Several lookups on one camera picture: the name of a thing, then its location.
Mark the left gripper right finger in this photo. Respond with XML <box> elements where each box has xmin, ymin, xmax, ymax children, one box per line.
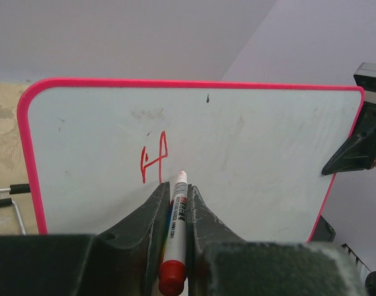
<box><xmin>187</xmin><ymin>186</ymin><xmax>367</xmax><ymax>295</ymax></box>

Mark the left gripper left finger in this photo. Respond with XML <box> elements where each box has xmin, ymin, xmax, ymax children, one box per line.
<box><xmin>0</xmin><ymin>183</ymin><xmax>170</xmax><ymax>295</ymax></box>

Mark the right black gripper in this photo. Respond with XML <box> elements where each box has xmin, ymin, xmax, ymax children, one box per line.
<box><xmin>321</xmin><ymin>102</ymin><xmax>376</xmax><ymax>176</ymax></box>

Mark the red white marker pen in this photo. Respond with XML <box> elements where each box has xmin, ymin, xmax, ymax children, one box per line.
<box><xmin>158</xmin><ymin>170</ymin><xmax>188</xmax><ymax>295</ymax></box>

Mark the pink framed whiteboard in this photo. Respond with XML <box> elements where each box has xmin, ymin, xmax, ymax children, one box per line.
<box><xmin>17</xmin><ymin>78</ymin><xmax>364</xmax><ymax>242</ymax></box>

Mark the black ribbed case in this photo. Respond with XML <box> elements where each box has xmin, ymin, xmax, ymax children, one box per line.
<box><xmin>309</xmin><ymin>216</ymin><xmax>370</xmax><ymax>282</ymax></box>

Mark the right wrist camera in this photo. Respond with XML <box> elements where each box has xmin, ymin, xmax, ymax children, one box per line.
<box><xmin>353</xmin><ymin>62</ymin><xmax>376</xmax><ymax>104</ymax></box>

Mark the wire whiteboard stand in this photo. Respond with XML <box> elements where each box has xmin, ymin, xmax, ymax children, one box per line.
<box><xmin>0</xmin><ymin>183</ymin><xmax>31</xmax><ymax>235</ymax></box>

